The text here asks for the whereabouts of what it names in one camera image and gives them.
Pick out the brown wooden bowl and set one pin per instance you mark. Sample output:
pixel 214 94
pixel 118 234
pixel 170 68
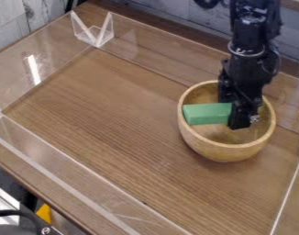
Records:
pixel 215 141

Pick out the clear acrylic tray wall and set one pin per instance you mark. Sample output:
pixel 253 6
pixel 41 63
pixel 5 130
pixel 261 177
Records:
pixel 81 194

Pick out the green rectangular block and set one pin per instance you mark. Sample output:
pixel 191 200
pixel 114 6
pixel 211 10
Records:
pixel 209 113

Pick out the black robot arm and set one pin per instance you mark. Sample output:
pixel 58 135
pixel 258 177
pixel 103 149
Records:
pixel 256 24

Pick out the yellow warning label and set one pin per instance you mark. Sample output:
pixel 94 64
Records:
pixel 45 213

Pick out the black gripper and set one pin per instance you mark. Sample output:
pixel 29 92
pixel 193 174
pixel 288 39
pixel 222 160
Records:
pixel 248 72

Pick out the clear acrylic corner bracket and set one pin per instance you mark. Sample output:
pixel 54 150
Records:
pixel 94 35

